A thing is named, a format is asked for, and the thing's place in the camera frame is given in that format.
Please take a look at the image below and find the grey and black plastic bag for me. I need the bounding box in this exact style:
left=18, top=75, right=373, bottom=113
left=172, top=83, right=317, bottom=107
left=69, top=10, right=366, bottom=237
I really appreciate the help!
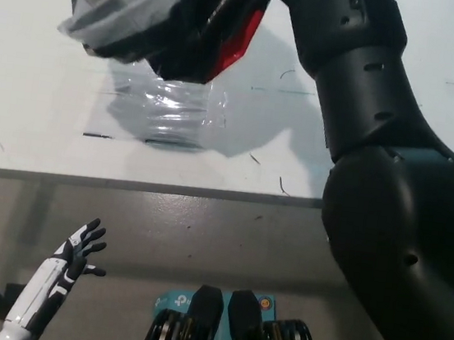
left=51, top=0, right=274, bottom=93

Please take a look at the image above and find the teal cardboard box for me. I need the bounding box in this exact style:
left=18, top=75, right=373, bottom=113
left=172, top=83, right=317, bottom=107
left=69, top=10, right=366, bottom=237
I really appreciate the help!
left=147, top=281, right=279, bottom=340

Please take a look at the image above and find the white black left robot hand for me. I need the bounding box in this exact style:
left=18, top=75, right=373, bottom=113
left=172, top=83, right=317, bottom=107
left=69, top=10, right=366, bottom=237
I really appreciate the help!
left=0, top=206, right=114, bottom=340

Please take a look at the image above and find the clear tape patch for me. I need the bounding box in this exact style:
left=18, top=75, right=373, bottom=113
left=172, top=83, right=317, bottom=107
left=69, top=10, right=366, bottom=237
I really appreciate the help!
left=141, top=77, right=232, bottom=154

